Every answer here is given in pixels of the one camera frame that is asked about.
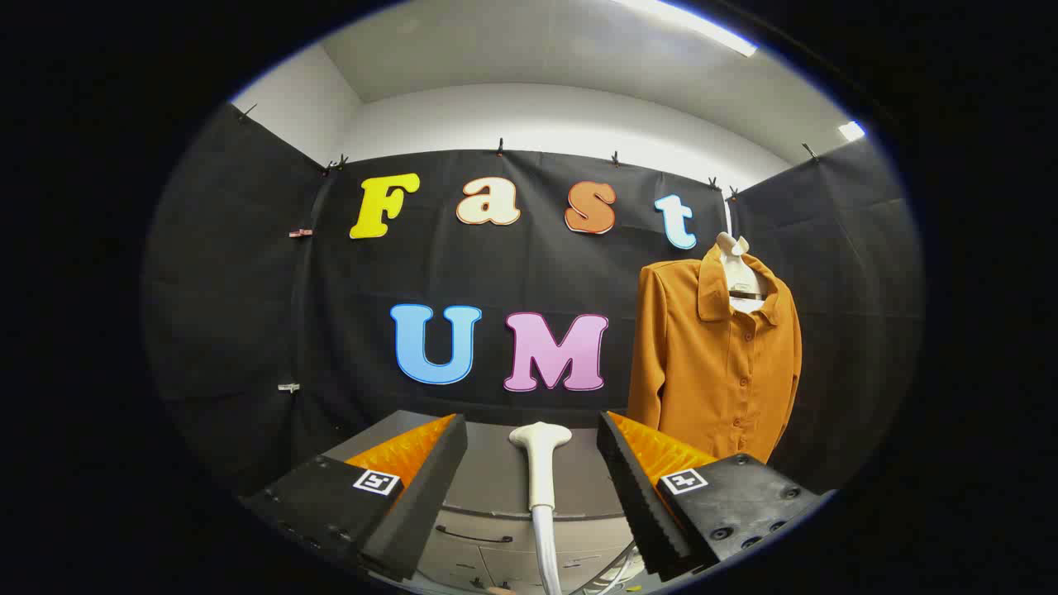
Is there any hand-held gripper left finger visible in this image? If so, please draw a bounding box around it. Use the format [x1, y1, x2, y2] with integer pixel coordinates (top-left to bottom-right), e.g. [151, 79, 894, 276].
[240, 413, 469, 582]

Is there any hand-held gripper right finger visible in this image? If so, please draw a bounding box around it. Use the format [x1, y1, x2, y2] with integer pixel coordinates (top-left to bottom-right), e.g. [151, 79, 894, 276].
[597, 411, 827, 582]

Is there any orange button shirt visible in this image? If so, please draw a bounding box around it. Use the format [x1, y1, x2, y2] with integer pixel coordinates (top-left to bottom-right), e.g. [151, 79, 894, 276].
[627, 242, 803, 464]

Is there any white clothes hanger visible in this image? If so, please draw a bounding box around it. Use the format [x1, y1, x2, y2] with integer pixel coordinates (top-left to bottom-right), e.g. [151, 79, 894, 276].
[715, 232, 770, 315]

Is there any grey cabinet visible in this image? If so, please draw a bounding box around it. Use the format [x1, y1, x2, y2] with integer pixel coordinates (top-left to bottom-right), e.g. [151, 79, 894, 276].
[322, 411, 662, 595]

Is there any black backdrop cloth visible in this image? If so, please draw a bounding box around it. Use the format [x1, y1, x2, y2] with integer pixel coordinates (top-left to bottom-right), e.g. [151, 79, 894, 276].
[142, 103, 925, 497]

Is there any row of black clips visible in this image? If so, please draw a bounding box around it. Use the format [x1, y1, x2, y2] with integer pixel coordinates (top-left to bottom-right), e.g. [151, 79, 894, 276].
[238, 102, 821, 202]

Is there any long ceiling light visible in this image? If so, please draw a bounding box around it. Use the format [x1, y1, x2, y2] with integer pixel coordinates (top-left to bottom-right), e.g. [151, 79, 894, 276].
[612, 0, 759, 57]

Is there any dark drawer handle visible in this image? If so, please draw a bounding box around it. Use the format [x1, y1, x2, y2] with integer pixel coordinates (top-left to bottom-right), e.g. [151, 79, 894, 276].
[436, 525, 513, 545]

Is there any white cable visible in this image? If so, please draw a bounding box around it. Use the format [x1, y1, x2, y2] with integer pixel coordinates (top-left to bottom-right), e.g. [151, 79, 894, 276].
[589, 541, 642, 595]

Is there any white steamer hose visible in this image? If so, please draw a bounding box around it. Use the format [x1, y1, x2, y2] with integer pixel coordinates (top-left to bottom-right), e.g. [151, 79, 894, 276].
[531, 506, 565, 595]

